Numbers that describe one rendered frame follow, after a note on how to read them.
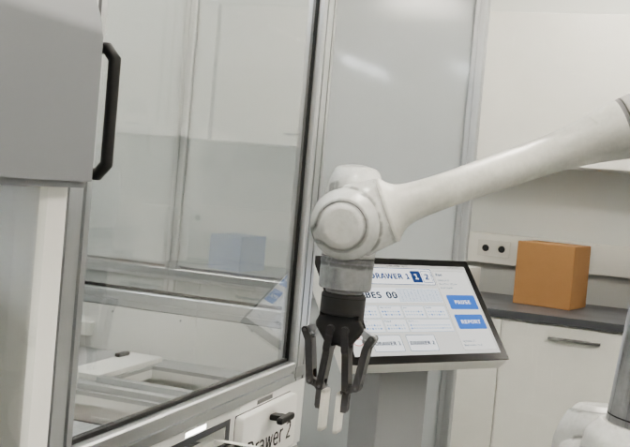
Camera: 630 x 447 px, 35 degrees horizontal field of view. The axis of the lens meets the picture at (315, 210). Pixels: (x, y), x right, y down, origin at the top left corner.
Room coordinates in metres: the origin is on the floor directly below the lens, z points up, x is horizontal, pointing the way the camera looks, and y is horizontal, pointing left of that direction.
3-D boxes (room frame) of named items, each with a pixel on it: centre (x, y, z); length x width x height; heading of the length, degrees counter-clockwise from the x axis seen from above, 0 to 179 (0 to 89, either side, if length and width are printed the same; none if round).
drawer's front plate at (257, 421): (2.03, 0.06, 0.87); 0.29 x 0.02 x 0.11; 161
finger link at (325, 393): (1.70, -0.04, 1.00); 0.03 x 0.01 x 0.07; 161
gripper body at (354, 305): (1.70, -0.06, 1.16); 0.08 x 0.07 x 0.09; 71
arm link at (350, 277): (1.70, -0.06, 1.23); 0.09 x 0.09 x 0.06
